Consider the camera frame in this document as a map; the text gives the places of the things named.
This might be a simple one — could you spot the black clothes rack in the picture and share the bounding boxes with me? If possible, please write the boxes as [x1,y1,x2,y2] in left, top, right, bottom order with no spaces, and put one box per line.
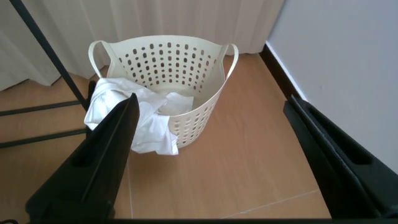
[0,0,98,149]

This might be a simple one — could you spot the white laundry basket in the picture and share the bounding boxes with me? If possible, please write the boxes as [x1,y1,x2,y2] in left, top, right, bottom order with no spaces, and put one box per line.
[88,34,239,149]

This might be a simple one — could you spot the beige curtain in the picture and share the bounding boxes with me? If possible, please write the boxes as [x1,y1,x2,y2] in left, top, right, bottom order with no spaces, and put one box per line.
[0,0,285,91]

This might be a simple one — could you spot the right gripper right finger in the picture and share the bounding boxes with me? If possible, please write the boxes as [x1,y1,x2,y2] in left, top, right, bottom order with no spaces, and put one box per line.
[283,95,398,218]

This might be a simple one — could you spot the white printed shirt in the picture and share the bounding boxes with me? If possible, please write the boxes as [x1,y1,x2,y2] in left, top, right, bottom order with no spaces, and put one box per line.
[83,77,195,156]

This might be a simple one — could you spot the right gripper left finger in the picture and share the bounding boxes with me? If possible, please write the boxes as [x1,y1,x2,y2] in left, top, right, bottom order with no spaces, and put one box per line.
[24,92,141,220]

